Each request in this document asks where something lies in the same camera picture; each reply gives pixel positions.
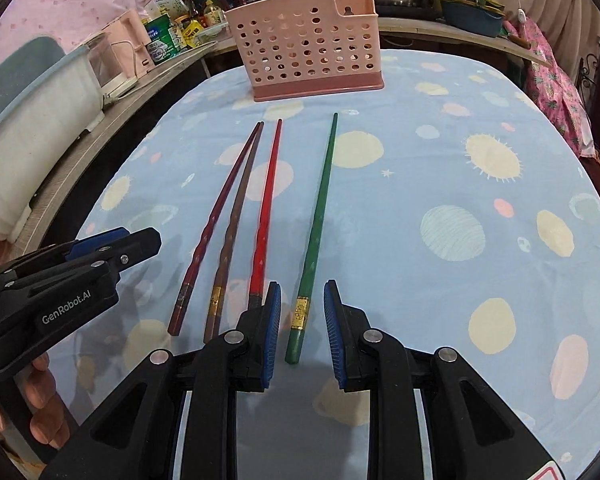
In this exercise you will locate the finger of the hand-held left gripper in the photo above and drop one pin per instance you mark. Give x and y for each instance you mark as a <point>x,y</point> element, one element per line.
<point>100,241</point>
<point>142,247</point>

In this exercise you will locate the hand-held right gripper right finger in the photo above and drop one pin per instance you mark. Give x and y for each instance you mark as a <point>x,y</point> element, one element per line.
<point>332,335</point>

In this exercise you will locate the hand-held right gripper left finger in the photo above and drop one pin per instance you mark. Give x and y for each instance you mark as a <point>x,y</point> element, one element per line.
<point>272,335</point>

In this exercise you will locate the dark red twisted chopstick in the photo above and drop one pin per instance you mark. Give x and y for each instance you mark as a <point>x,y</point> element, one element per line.
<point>185,292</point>

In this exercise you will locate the brown twisted chopstick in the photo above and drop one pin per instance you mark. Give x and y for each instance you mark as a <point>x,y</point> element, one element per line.
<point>216,302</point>

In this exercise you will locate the green chopstick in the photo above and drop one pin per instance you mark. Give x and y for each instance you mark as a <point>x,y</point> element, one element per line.
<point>313,245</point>

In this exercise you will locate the pink perforated utensil basket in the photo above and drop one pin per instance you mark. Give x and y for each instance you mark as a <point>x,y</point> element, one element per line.
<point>305,45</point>

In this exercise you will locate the person's left hand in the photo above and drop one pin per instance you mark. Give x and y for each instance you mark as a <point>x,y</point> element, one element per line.
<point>42,377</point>

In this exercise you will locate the wooden side counter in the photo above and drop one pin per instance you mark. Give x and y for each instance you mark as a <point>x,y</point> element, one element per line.
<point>130,125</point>

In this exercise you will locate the white tub with teal lid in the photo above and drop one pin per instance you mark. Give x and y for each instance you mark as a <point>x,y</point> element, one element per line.
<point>40,125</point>

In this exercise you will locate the green packet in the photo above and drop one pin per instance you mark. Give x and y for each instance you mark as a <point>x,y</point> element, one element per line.
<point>162,37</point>

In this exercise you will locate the yellow packet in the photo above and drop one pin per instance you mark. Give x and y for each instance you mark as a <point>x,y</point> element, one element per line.
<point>191,34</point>

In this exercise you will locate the clear glass container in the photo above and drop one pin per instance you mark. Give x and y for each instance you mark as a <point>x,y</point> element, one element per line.
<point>211,34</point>

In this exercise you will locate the white carton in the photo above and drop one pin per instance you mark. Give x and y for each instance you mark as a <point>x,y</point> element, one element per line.
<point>166,7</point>

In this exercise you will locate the pink dotted cloth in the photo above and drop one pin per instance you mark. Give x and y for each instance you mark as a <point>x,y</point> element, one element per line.
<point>80,0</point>

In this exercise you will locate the yellow oil bottle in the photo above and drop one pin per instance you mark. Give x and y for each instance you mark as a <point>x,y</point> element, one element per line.
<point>211,14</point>

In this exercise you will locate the dark sauce bottle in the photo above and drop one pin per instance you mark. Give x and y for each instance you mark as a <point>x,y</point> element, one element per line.
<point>195,9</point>

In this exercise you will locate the wooden shelf board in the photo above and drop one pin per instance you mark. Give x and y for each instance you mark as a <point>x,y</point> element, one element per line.
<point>430,30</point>

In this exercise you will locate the black induction cooker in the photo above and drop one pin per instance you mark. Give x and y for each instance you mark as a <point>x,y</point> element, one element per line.
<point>405,10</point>

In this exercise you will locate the pink floral garment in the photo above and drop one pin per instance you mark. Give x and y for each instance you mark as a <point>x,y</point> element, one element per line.
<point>555,85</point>

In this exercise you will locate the blue plastic basin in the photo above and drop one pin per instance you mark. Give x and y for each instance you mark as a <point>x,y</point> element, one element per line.
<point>472,20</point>

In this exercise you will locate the black metal rack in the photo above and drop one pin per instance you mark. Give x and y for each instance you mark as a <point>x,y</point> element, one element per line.
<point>588,74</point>

